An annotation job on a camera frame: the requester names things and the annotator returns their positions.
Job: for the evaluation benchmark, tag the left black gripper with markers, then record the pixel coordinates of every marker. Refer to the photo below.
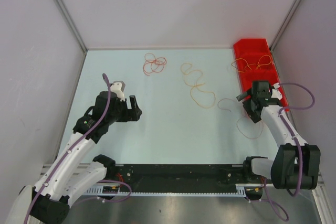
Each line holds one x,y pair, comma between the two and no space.
130,115

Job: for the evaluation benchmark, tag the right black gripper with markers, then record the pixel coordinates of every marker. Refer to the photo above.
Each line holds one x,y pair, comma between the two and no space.
251,113

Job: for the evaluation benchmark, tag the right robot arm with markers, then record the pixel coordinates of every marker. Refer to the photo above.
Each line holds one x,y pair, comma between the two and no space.
296,164

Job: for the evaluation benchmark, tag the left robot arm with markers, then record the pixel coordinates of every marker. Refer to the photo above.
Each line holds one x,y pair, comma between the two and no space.
51,198

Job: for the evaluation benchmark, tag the red compartment bin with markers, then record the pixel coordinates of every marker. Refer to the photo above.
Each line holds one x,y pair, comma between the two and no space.
254,62

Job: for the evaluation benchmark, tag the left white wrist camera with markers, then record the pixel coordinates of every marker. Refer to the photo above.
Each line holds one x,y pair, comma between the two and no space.
117,90

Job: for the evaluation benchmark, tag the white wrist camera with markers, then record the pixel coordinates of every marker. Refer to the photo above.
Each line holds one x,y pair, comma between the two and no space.
275,92
117,90

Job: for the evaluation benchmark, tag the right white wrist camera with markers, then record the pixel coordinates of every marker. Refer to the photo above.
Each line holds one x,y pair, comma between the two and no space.
275,92

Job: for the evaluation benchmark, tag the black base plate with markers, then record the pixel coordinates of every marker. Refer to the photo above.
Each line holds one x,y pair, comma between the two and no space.
183,179

